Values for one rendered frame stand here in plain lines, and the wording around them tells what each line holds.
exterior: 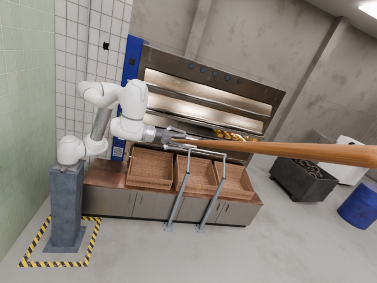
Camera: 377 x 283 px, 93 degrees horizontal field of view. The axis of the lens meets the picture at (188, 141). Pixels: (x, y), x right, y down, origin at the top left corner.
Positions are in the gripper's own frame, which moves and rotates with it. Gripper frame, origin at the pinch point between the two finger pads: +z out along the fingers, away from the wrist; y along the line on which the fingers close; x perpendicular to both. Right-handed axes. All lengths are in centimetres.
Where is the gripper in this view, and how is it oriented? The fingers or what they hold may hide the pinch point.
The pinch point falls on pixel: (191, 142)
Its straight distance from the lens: 98.6
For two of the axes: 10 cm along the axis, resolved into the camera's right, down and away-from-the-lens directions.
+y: -1.9, 9.8, -0.3
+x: 2.8, 0.2, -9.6
